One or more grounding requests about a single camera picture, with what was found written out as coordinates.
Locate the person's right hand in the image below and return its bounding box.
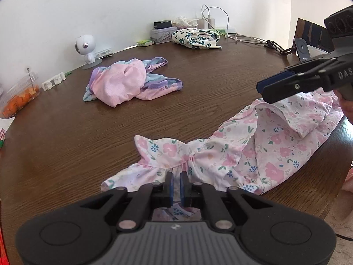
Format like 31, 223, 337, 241
340, 97, 353, 126

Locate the white round robot figure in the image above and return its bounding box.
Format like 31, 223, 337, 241
76, 34, 103, 70

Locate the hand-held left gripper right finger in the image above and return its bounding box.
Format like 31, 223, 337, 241
180, 171, 273, 231

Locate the dark wooden chair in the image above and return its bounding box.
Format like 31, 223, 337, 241
295, 18, 335, 53

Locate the clear container with orange food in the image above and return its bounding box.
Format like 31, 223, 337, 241
0, 70, 40, 119

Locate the black folding phone stand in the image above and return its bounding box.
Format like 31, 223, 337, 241
263, 41, 297, 57

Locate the small white device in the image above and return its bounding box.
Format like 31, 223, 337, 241
94, 48, 113, 59

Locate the white charging cable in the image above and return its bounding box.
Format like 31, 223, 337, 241
201, 4, 230, 35

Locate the clear plastic box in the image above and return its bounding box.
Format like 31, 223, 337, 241
150, 26, 178, 44

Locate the cream green-flowered garment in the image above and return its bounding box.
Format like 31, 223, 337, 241
171, 28, 222, 50

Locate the pastel pink blue purple garment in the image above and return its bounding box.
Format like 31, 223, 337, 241
83, 57, 183, 108

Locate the crumpled white tissue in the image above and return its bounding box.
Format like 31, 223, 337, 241
172, 16, 198, 28

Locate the white cable bundle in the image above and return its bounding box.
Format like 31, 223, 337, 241
221, 32, 269, 45

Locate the green power strip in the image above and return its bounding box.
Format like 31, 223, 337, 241
210, 27, 237, 35

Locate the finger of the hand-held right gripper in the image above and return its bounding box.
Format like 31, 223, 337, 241
261, 64, 333, 104
256, 55, 338, 91

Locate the pink floral dress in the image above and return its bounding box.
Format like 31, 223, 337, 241
101, 87, 345, 221

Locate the black wireless charger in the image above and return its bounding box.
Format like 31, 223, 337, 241
293, 37, 313, 61

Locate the white plastic clip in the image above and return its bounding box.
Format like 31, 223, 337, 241
41, 72, 67, 90

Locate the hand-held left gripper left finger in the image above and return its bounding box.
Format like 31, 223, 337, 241
80, 171, 175, 231

